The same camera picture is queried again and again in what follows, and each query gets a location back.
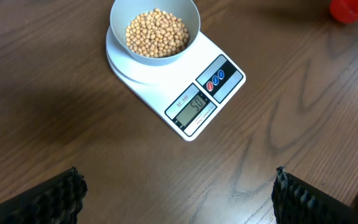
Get red measuring scoop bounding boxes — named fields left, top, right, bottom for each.
left=329, top=0, right=358, bottom=24

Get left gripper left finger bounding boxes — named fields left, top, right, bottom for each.
left=0, top=167, right=88, bottom=224

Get white digital kitchen scale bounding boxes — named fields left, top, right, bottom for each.
left=106, top=30, right=246, bottom=141

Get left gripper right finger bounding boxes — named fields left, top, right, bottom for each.
left=272, top=166, right=358, bottom=224

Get grey round bowl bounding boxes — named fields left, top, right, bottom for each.
left=110, top=0, right=202, bottom=66

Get soybeans in bowl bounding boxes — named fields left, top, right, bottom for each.
left=125, top=8, right=190, bottom=58

